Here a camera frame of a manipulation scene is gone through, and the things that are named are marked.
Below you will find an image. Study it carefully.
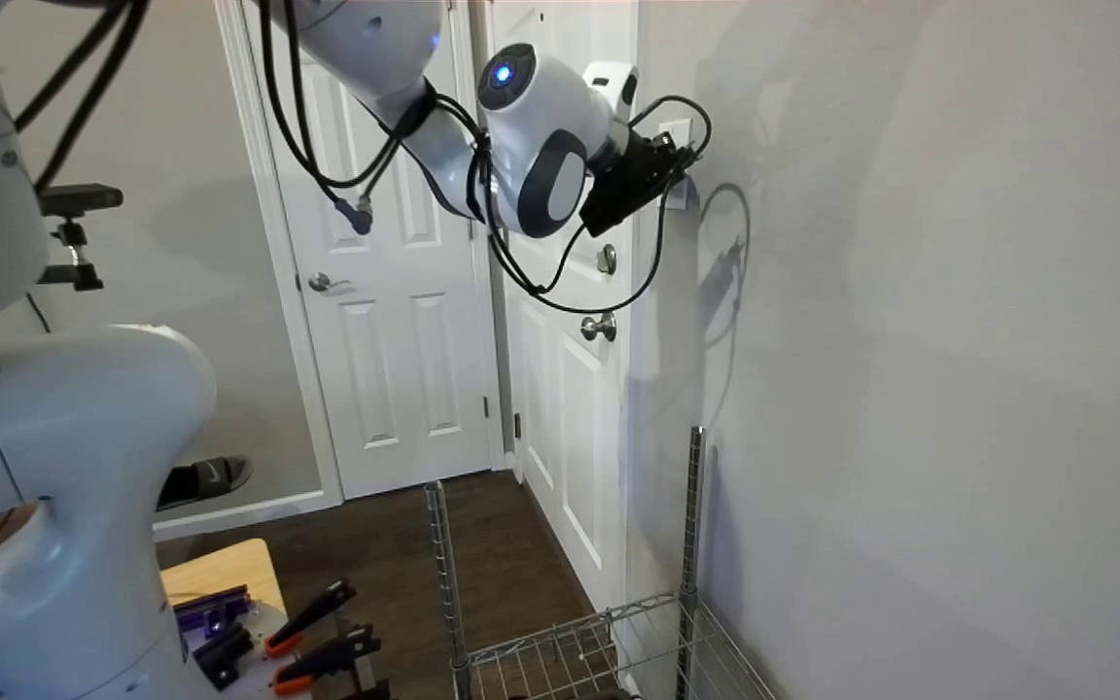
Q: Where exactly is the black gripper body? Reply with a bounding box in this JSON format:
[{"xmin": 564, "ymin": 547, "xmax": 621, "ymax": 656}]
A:
[{"xmin": 581, "ymin": 131, "xmax": 683, "ymax": 242}]

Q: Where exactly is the silver round door knob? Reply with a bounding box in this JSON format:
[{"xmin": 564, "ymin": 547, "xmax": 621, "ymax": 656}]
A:
[{"xmin": 575, "ymin": 309, "xmax": 621, "ymax": 350}]

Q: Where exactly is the white open panel door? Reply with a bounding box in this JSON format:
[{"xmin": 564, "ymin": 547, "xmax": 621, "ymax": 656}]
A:
[{"xmin": 476, "ymin": 0, "xmax": 644, "ymax": 616}]

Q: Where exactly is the white closed panel door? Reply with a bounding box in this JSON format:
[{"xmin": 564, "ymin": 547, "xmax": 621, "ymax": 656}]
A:
[{"xmin": 214, "ymin": 0, "xmax": 513, "ymax": 504}]

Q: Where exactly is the white baseboard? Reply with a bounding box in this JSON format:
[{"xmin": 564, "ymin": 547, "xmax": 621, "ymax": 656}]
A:
[{"xmin": 146, "ymin": 485, "xmax": 347, "ymax": 543}]

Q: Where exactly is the black shoe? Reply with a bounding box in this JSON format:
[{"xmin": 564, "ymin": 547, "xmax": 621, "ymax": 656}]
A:
[{"xmin": 153, "ymin": 452, "xmax": 253, "ymax": 512}]

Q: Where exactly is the blue purple tool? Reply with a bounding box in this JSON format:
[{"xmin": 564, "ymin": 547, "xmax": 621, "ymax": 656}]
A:
[{"xmin": 172, "ymin": 585, "xmax": 259, "ymax": 694}]

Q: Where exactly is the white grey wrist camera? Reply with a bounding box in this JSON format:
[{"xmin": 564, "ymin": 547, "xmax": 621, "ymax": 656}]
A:
[{"xmin": 581, "ymin": 57, "xmax": 644, "ymax": 128}]

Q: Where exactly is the black cable with grey connector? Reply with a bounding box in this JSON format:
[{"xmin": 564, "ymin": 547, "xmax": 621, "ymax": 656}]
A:
[{"xmin": 253, "ymin": 0, "xmax": 410, "ymax": 242}]

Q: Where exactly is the metal wire shelf rack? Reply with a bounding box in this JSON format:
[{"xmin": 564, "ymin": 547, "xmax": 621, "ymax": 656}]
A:
[{"xmin": 421, "ymin": 419, "xmax": 784, "ymax": 700}]

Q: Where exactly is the black exterior camera bar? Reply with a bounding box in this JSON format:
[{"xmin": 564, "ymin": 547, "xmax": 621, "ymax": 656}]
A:
[{"xmin": 34, "ymin": 180, "xmax": 127, "ymax": 222}]

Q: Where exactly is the black camera stand mount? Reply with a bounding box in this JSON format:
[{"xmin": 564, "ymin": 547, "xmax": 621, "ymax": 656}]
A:
[{"xmin": 34, "ymin": 211, "xmax": 107, "ymax": 297}]

